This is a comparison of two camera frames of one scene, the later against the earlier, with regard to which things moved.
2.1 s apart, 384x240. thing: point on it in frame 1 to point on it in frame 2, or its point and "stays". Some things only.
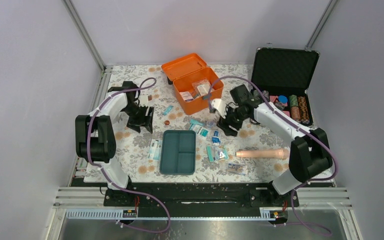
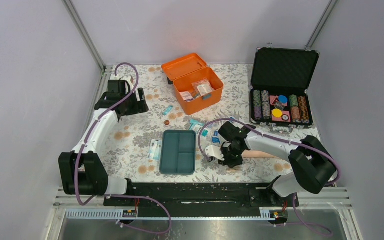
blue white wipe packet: [216, 139] stays
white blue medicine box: [187, 96] stays
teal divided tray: [178, 152] stays
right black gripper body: [234, 118] to [232, 155]
